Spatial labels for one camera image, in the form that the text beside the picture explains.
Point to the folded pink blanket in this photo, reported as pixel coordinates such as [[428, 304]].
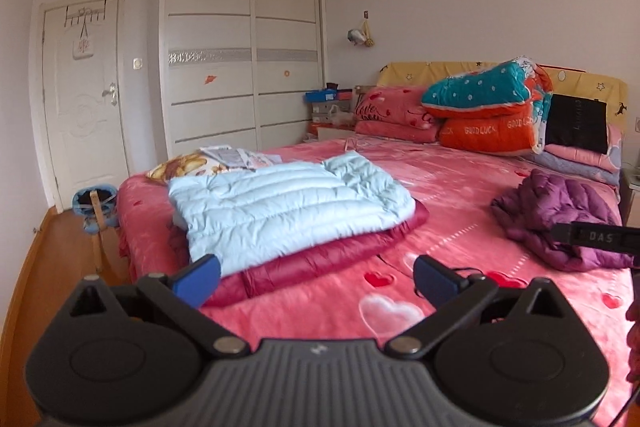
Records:
[[575, 154]]

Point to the light blue down jacket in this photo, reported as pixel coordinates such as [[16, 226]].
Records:
[[280, 202]]

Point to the white sliding-door wardrobe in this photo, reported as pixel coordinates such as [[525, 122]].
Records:
[[210, 42]]

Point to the clear plastic clothes packet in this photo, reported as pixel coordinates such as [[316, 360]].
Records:
[[240, 157]]

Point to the over-door hook rack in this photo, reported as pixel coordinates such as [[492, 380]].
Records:
[[90, 13]]

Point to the white hanging pouch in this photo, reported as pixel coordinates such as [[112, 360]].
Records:
[[84, 47]]

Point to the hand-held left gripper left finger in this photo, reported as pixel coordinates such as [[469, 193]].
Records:
[[200, 274]]

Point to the blue cushioned wooden stool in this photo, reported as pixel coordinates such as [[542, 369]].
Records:
[[95, 202]]

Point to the person's right hand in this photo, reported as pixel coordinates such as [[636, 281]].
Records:
[[634, 342]]

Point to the white door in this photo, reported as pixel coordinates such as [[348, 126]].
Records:
[[80, 132]]

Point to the blue shoe box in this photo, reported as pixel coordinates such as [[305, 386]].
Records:
[[327, 96]]

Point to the crimson down jacket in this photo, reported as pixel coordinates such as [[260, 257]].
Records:
[[310, 267]]

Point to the cartoon print pillow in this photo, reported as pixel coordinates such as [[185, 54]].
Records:
[[185, 167]]

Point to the folded grey-blue blanket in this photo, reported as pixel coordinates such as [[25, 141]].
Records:
[[570, 169]]

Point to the hanging wall ornament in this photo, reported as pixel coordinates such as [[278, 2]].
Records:
[[361, 34]]

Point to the white nightstand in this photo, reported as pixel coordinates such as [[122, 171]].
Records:
[[631, 202]]

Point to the yellow padded headboard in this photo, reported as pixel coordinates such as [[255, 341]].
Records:
[[410, 74]]

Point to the grey shoe box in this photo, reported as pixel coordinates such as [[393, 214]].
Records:
[[320, 113]]

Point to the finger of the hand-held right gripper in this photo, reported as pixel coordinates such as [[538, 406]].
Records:
[[600, 237]]

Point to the purple down jacket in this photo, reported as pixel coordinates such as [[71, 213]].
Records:
[[545, 202]]

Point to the black folded cloth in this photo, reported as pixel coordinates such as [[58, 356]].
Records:
[[575, 122]]

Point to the white light switch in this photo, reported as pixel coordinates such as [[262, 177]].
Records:
[[137, 63]]

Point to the teal and orange folded quilt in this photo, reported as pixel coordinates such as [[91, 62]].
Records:
[[480, 87]]

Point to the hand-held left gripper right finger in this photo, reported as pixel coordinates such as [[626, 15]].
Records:
[[432, 277]]

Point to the pink printed pillow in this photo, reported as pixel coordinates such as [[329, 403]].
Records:
[[390, 112]]

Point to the clear plastic bag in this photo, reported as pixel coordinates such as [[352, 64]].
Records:
[[342, 117]]

